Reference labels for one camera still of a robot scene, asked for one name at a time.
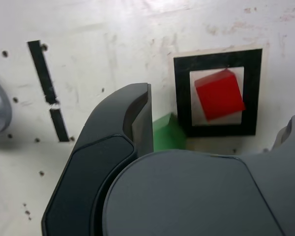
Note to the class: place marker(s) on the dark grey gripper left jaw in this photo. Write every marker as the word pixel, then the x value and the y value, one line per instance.
pixel 88 172

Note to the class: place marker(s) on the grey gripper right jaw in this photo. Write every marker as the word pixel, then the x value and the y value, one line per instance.
pixel 186 196

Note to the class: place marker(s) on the green cube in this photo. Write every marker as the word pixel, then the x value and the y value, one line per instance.
pixel 168 135

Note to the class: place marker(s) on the red cube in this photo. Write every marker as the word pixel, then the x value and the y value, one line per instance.
pixel 218 98

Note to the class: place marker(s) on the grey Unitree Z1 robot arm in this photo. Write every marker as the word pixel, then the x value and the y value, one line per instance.
pixel 0 108

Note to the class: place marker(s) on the black tape square outline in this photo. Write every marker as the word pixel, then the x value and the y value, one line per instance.
pixel 182 98

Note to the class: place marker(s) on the black tape strip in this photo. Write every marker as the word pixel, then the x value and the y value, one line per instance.
pixel 43 73

